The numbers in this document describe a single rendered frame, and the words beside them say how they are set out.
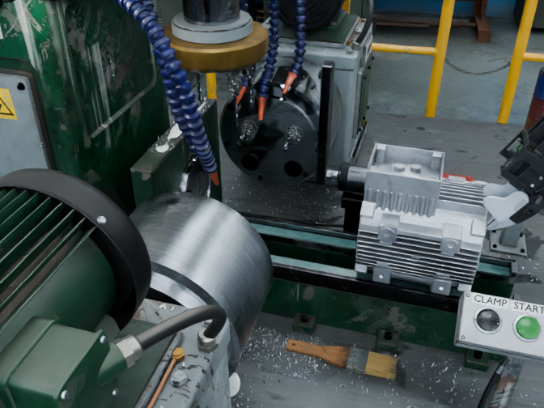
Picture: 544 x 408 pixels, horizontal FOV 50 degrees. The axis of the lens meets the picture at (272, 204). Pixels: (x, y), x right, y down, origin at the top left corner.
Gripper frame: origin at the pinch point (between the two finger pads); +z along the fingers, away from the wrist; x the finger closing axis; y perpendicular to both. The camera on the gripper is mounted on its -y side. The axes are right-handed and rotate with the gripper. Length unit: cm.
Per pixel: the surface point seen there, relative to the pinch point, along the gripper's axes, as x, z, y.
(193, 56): 3, 4, 54
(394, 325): 1.2, 28.0, -1.1
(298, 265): -1.1, 30.7, 19.5
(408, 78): -334, 110, -28
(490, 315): 19.7, 1.5, 0.3
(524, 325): 20.0, -0.4, -3.5
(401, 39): -422, 117, -15
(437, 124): -95, 30, -6
